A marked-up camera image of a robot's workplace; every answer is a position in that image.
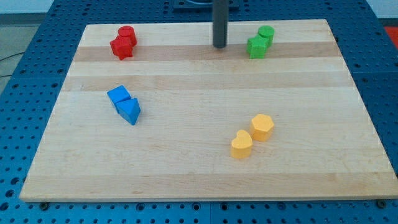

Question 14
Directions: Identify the black cable on floor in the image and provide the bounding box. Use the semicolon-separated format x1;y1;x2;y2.
0;51;25;78

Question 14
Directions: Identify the green cylinder block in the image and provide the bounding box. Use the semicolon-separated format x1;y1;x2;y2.
257;26;275;47

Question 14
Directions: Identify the blue triangle block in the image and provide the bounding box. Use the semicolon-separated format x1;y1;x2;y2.
116;98;141;125

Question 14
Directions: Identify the yellow heart block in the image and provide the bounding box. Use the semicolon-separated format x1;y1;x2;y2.
230;129;253;159

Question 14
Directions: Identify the yellow hexagon block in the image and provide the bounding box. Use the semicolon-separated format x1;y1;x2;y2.
250;114;274;142

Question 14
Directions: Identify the blue cube block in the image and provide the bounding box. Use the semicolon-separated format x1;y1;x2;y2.
107;85;131;113

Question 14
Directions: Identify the green star block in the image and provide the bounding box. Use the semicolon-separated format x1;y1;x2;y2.
246;35;269;59

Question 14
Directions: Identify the red cylinder block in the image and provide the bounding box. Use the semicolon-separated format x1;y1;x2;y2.
118;26;137;47

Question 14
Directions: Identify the light wooden board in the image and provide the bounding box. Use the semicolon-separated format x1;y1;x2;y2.
20;19;397;202

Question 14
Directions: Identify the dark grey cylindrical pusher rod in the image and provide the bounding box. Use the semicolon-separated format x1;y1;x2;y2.
212;0;228;49

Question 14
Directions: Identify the red star block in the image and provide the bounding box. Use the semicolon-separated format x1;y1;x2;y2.
110;35;133;60

